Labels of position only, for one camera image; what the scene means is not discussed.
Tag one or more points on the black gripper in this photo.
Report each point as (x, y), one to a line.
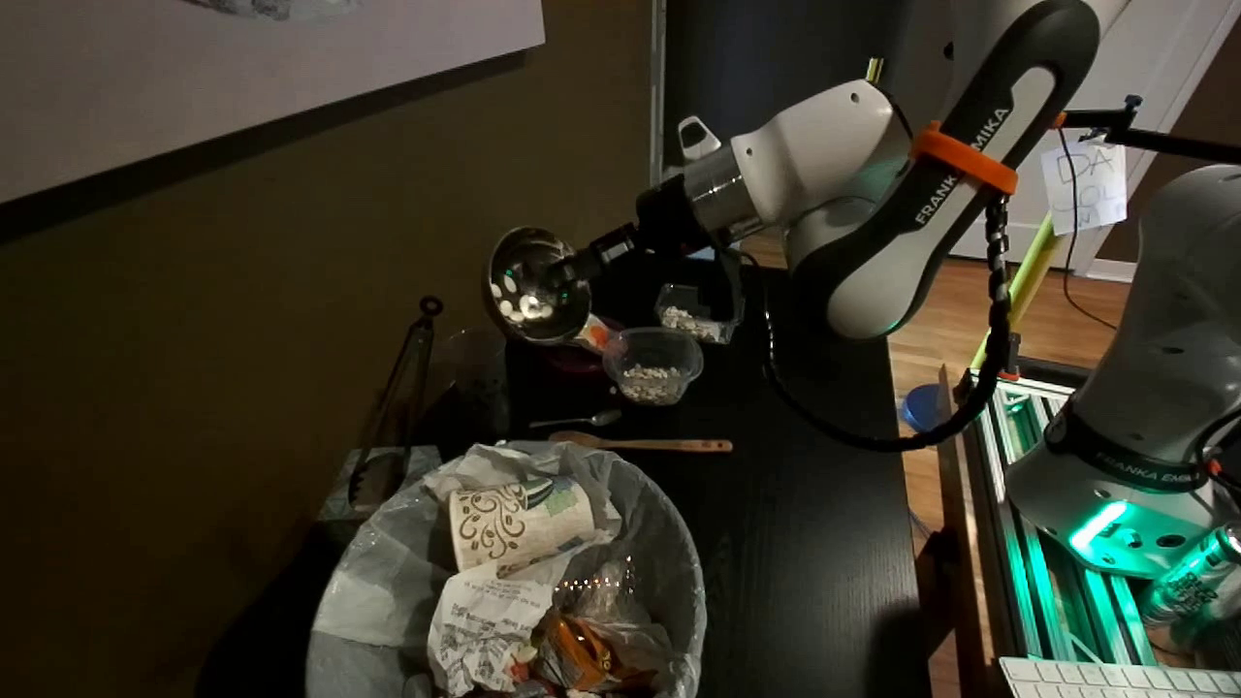
(666, 219)

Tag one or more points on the trash bin with white bag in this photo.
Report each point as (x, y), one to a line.
(373, 569)

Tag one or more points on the crumpled white paper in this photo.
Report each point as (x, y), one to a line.
(486, 622)

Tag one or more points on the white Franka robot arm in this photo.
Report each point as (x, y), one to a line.
(840, 158)

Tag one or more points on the white paper sheet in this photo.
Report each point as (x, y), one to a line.
(1088, 197)

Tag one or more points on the small red bowl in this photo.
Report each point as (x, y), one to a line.
(576, 360)

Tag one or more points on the blue round object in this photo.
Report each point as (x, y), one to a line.
(922, 409)

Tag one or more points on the orange brown wrapper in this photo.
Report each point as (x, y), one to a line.
(576, 655)

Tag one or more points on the thin black stick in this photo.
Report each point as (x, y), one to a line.
(414, 361)

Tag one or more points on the wooden spoon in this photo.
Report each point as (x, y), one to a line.
(674, 445)

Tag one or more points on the framed wall poster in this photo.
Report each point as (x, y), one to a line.
(196, 80)

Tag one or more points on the white keyboard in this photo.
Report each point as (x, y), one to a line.
(1110, 681)

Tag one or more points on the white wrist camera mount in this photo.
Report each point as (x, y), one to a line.
(699, 138)

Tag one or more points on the white panel door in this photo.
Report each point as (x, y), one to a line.
(1167, 54)

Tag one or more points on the white seeds heap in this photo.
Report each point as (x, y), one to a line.
(691, 325)
(654, 381)

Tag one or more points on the printed paper cup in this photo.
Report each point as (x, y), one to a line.
(506, 531)

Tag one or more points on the round clear plastic container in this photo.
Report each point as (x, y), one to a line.
(654, 354)

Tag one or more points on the rectangular clear plastic container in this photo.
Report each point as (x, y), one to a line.
(691, 316)

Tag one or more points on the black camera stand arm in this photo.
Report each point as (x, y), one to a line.
(1167, 140)

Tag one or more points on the black tablecloth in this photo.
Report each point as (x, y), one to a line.
(802, 544)

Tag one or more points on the small metal spoon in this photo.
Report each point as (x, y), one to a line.
(584, 419)

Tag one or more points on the small silver metal bowl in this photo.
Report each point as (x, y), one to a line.
(528, 294)

